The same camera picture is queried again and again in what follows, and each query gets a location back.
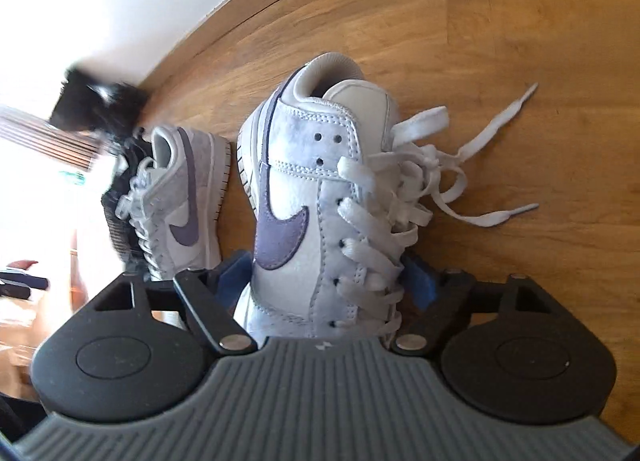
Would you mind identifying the brown striped panel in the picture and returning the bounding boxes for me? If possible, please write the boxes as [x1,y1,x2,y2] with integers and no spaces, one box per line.
[0,104,98,172]

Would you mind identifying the white purple sneaker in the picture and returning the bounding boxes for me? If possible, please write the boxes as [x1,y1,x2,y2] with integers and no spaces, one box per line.
[235,54,541,342]
[116,126,233,283]

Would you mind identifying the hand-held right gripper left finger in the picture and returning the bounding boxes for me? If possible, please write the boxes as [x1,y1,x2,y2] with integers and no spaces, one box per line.
[92,250,257,358]

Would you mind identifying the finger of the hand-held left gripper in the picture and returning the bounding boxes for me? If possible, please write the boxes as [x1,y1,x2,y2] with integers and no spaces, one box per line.
[0,271,51,301]

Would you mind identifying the black mesh sneaker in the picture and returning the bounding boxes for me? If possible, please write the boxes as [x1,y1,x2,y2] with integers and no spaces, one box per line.
[100,134,156,276]

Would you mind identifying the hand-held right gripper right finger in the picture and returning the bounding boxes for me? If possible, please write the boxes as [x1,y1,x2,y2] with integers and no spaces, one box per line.
[390,251,556,357]

